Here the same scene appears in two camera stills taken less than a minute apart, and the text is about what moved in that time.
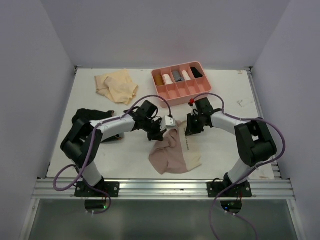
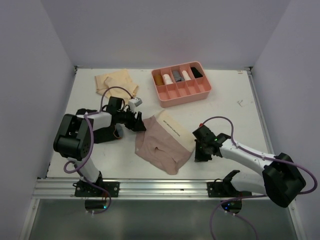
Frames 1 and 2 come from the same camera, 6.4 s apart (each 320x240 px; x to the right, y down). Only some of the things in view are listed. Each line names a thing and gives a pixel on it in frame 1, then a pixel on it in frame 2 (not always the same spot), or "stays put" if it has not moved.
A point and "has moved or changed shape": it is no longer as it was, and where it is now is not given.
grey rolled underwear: (177, 76) stays put
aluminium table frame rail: (276, 186) stays put
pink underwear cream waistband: (174, 154) has moved or changed shape
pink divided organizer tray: (180, 84) stays put
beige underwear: (117, 86) stays put
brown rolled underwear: (159, 80) stays put
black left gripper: (158, 134) → (135, 124)
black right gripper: (191, 128) → (198, 156)
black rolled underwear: (196, 73) stays put
